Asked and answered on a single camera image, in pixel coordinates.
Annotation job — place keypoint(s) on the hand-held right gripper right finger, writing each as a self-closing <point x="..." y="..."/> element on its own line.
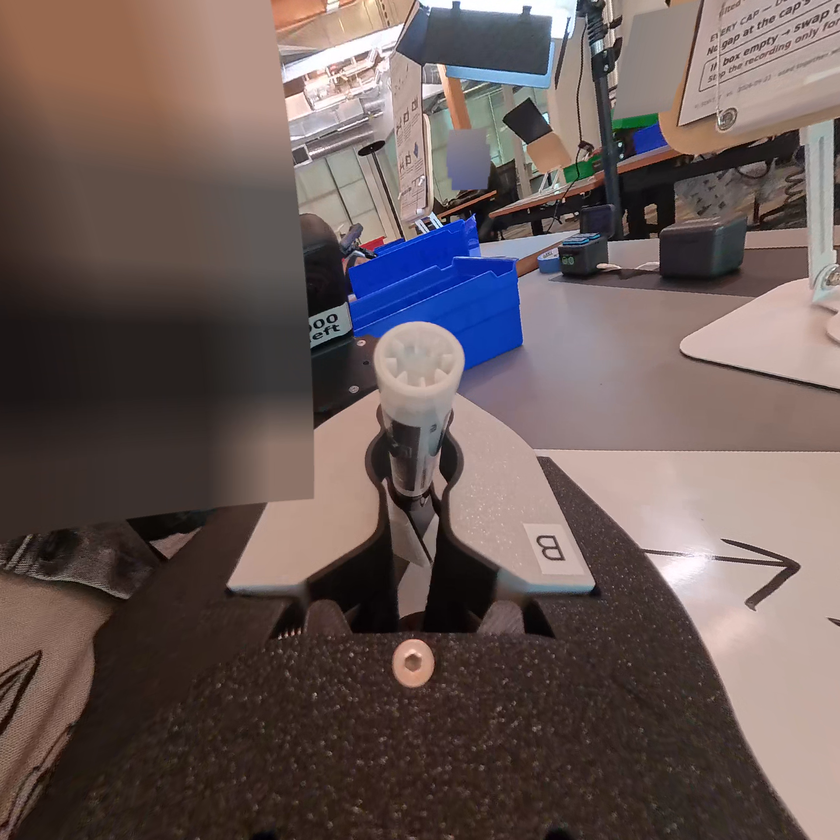
<point x="505" y="499"/>

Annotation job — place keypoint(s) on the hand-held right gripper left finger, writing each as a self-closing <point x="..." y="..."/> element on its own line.
<point x="328" y="512"/>

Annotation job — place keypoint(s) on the black dry-erase marker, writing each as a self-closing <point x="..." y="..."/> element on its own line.
<point x="420" y="394"/>

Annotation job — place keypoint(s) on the blue plastic bin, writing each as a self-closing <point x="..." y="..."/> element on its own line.
<point x="407" y="259"/>
<point x="485" y="308"/>

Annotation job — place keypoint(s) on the white whiteboard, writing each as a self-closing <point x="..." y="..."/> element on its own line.
<point x="754" y="499"/>

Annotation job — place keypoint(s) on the black floor lamp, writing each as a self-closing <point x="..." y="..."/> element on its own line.
<point x="372" y="147"/>

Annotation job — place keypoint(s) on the wooden table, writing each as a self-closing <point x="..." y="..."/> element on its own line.
<point x="466" y="200"/>
<point x="525" y="205"/>

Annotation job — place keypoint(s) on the printed poster board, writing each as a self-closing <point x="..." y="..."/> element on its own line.
<point x="410" y="131"/>

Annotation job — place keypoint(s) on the black office chair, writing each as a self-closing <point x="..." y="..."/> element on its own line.
<point x="500" y="190"/>

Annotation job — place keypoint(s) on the blue tape roll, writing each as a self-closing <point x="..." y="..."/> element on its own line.
<point x="543" y="262"/>

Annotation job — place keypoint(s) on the black battery charger case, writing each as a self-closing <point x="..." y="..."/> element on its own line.
<point x="584" y="259"/>

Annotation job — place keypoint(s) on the small studio light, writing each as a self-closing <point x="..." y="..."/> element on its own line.
<point x="525" y="121"/>

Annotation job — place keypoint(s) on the green plastic bin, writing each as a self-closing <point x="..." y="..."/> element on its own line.
<point x="633" y="123"/>
<point x="581" y="169"/>

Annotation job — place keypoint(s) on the studio light panel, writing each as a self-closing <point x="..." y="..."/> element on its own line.
<point x="492" y="46"/>

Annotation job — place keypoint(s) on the dark grey case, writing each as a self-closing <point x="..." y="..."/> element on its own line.
<point x="702" y="246"/>

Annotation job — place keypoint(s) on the person's printed clothing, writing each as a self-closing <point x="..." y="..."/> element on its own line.
<point x="39" y="656"/>

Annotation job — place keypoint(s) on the small blue bin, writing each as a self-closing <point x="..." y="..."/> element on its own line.
<point x="648" y="139"/>

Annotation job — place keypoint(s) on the black table mat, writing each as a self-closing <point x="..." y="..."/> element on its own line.
<point x="774" y="272"/>

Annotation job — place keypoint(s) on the printed instruction sheet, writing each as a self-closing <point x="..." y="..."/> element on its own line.
<point x="754" y="65"/>

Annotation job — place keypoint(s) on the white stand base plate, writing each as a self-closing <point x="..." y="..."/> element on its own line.
<point x="768" y="334"/>

